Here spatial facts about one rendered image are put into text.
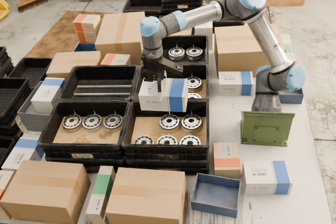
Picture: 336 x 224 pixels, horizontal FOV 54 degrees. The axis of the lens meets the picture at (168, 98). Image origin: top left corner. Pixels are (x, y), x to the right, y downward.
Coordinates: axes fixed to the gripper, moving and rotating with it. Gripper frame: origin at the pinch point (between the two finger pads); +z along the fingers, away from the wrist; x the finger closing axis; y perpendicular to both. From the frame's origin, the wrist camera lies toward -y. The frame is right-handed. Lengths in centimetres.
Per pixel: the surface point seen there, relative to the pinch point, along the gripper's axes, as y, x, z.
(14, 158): 77, 19, 31
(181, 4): 17, -188, 56
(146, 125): 12.5, -4.4, 27.7
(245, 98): -39, -41, 41
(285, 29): -92, -232, 112
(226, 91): -27, -43, 38
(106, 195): 23, 35, 31
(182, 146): -9.0, 16.1, 17.8
